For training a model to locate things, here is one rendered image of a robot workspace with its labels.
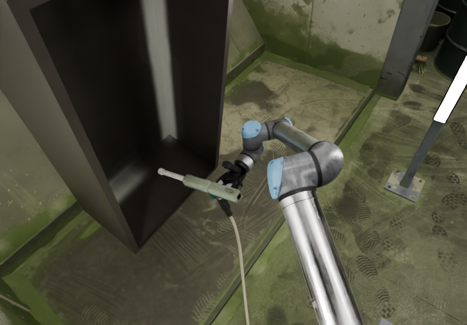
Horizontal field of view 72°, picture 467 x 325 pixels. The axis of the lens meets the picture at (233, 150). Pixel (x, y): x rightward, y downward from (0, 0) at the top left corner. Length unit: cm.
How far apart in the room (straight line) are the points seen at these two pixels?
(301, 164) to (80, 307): 151
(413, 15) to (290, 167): 187
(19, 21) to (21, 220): 173
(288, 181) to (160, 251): 125
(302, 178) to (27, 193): 170
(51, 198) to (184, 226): 82
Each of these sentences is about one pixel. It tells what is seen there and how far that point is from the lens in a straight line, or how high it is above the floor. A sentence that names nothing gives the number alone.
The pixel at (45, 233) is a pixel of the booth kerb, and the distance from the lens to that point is 231.
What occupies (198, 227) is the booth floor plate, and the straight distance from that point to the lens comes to 205.
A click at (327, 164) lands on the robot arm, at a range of 98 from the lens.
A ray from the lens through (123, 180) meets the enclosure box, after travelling 175.
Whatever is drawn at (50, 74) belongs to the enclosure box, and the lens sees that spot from 70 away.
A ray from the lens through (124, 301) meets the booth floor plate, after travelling 199.
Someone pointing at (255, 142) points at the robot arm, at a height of 71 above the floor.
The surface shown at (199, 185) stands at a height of 65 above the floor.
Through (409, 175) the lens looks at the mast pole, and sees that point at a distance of 228.
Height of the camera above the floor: 182
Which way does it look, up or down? 48 degrees down
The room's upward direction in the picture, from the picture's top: 7 degrees counter-clockwise
